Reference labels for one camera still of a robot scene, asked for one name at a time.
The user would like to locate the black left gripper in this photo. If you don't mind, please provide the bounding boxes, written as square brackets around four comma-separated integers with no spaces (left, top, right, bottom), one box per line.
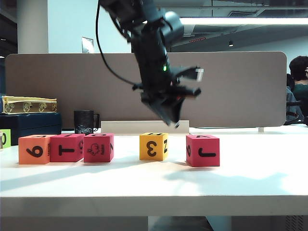
[132,66,202,128]

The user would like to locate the yellow foam letter block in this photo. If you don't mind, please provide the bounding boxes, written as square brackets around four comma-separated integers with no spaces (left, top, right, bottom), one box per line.
[139,132,169,161]

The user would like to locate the pink foam block with O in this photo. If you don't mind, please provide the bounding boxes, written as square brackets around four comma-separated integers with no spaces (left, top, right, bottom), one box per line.
[83,133,115,163]

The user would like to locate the pink foam block with T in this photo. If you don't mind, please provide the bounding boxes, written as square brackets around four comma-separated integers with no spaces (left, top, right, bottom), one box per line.
[49,134,85,163]

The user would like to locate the orange foam letter block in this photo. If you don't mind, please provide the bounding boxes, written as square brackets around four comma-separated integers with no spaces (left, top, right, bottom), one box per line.
[18,134,53,166]

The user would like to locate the pink foam block with J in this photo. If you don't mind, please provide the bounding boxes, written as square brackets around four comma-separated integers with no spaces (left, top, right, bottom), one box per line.
[186,134,220,167]

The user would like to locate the brown desk partition panel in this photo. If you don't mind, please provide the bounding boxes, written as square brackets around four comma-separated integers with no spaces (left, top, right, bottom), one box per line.
[4,51,288,128]

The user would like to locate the black mug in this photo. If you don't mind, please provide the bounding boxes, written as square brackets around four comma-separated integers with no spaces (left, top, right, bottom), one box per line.
[73,110,101,135]

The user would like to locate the black office chair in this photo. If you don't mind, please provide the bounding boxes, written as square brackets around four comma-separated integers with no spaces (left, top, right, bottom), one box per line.
[285,100,301,126]

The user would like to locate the navy blue box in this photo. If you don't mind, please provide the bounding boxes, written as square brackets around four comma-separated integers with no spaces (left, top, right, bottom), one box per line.
[0,112,63,146]

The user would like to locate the person in green shirt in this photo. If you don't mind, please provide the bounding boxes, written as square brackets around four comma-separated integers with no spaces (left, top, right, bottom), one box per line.
[286,55,308,126]

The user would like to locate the yellow patterned box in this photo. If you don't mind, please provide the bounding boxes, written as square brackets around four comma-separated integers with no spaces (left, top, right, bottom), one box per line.
[1,95,58,115]

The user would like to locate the green foam block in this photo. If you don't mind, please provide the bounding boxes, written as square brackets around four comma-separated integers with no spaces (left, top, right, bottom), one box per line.
[0,129,12,149]

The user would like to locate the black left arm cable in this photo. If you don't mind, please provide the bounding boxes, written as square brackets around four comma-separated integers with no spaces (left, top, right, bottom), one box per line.
[95,3,137,87]

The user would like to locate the framed wall sign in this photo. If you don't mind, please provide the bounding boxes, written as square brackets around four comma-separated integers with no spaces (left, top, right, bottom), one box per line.
[81,36,95,54]

